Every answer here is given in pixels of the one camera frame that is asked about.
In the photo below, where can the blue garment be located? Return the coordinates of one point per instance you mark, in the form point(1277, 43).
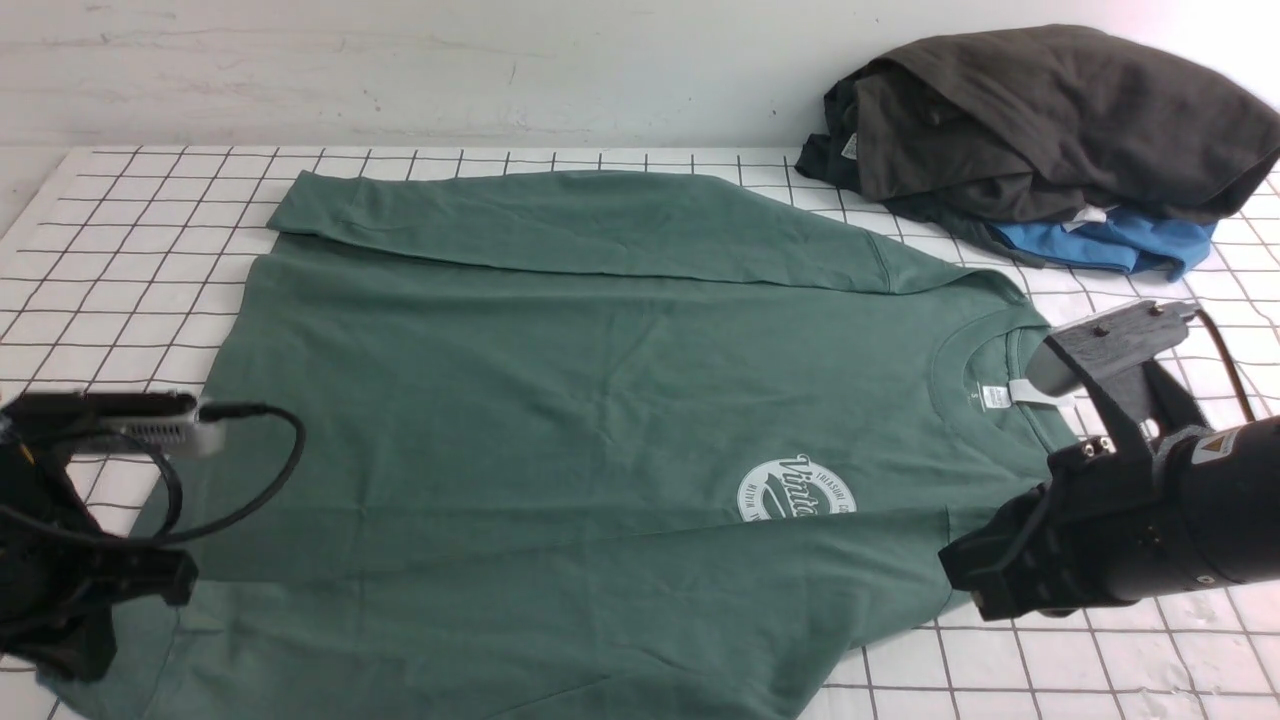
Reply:
point(1117, 240)

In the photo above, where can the white grid-pattern table cloth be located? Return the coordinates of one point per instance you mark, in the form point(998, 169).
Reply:
point(122, 268)

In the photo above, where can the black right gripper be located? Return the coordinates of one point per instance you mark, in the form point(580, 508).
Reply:
point(1107, 530)

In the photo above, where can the dark grey-brown garment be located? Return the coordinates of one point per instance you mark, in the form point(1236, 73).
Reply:
point(1036, 124)

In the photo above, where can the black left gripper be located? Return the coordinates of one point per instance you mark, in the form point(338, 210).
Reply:
point(62, 577)

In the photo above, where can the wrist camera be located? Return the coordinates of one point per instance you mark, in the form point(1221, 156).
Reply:
point(103, 423)
point(1113, 356)

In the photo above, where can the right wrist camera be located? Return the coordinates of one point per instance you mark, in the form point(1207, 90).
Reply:
point(1113, 356)

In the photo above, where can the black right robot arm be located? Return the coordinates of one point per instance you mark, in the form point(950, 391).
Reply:
point(1228, 488)

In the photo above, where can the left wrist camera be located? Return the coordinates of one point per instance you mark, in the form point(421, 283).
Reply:
point(103, 423)

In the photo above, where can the dark green garment under pile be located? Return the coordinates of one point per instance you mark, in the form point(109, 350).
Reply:
point(825, 158)

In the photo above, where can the green long-sleeved shirt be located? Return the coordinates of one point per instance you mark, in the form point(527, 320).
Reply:
point(585, 445)

